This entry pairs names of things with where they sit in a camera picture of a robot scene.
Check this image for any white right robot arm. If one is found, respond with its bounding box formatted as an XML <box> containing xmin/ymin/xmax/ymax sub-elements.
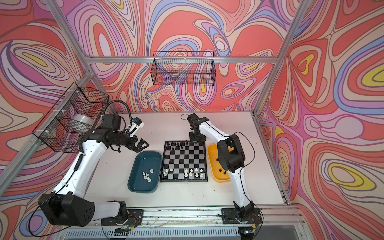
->
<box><xmin>187</xmin><ymin>114</ymin><xmax>255</xmax><ymax>222</ymax></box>

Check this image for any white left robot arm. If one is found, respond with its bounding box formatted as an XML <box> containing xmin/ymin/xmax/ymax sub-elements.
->
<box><xmin>38</xmin><ymin>129</ymin><xmax>149</xmax><ymax>227</ymax></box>

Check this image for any black white chess board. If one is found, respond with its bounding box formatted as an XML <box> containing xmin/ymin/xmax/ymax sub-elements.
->
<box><xmin>160</xmin><ymin>141</ymin><xmax>208</xmax><ymax>182</ymax></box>

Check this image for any teal plastic tray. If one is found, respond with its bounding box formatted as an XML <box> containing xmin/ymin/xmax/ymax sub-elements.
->
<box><xmin>128</xmin><ymin>151</ymin><xmax>162</xmax><ymax>194</ymax></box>

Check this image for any silver tape roll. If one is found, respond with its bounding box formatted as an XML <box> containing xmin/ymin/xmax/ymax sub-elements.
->
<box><xmin>72</xmin><ymin>114</ymin><xmax>94</xmax><ymax>126</ymax></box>

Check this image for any yellow plastic tray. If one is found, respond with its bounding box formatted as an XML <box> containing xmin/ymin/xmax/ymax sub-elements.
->
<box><xmin>207</xmin><ymin>144</ymin><xmax>230</xmax><ymax>183</ymax></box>

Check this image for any black wire basket left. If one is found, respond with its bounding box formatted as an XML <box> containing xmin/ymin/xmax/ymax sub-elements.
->
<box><xmin>33</xmin><ymin>83</ymin><xmax>109</xmax><ymax>153</ymax></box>

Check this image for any black wire basket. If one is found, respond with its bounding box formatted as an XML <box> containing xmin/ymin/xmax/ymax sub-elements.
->
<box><xmin>33</xmin><ymin>83</ymin><xmax>109</xmax><ymax>153</ymax></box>
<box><xmin>151</xmin><ymin>51</ymin><xmax>216</xmax><ymax>86</ymax></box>

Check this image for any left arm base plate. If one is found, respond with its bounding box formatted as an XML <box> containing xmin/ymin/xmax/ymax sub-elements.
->
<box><xmin>101</xmin><ymin>209</ymin><xmax>144</xmax><ymax>227</ymax></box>

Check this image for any black wire basket back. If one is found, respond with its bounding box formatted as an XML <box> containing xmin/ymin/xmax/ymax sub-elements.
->
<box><xmin>151</xmin><ymin>51</ymin><xmax>216</xmax><ymax>86</ymax></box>

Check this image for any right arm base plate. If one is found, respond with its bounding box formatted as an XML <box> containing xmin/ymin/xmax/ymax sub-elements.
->
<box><xmin>218</xmin><ymin>208</ymin><xmax>263</xmax><ymax>226</ymax></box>

